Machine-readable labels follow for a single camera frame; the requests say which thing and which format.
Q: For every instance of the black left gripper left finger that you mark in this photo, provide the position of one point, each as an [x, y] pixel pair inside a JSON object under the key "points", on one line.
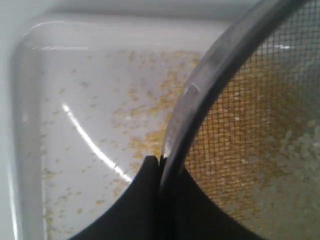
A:
{"points": [[133, 215]]}

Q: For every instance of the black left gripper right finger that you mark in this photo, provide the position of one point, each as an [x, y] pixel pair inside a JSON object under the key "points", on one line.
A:
{"points": [[188, 214]]}

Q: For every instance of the round metal sieve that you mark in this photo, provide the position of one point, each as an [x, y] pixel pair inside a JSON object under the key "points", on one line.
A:
{"points": [[261, 73]]}

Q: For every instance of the yellow grain pile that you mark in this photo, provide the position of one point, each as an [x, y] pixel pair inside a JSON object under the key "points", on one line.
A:
{"points": [[101, 113]]}

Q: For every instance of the white rice grains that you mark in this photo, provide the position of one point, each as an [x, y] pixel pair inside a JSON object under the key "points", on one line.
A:
{"points": [[284, 197]]}

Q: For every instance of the white square tray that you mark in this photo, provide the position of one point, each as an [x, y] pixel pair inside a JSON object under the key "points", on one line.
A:
{"points": [[103, 34]]}

